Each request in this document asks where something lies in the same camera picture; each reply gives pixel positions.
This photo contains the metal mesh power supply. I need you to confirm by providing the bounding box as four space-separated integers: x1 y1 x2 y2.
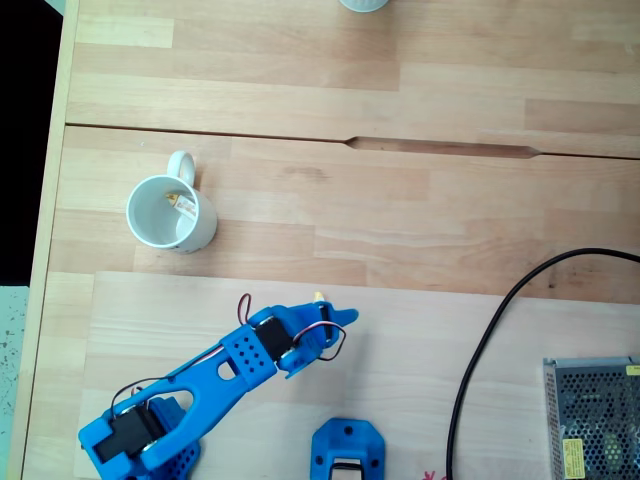
543 355 640 480

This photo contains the blue printed post base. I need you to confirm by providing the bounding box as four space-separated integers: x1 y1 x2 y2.
310 418 387 480

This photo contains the white ceramic mug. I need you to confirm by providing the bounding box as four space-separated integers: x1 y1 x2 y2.
125 150 219 255

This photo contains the white round object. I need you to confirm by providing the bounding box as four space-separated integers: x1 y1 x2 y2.
338 0 391 14

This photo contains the thick black cable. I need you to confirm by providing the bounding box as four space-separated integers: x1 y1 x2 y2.
445 248 640 480

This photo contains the black strap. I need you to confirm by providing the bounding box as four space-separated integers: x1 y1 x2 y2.
329 456 365 474

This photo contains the raised wooden board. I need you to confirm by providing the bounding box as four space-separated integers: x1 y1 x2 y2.
72 271 640 480

